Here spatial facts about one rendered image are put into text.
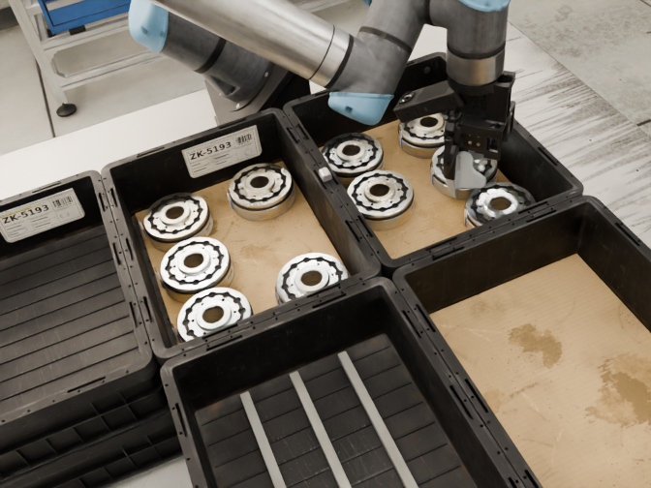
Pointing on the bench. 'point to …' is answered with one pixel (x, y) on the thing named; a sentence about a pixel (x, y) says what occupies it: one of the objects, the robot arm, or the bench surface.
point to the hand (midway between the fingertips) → (456, 179)
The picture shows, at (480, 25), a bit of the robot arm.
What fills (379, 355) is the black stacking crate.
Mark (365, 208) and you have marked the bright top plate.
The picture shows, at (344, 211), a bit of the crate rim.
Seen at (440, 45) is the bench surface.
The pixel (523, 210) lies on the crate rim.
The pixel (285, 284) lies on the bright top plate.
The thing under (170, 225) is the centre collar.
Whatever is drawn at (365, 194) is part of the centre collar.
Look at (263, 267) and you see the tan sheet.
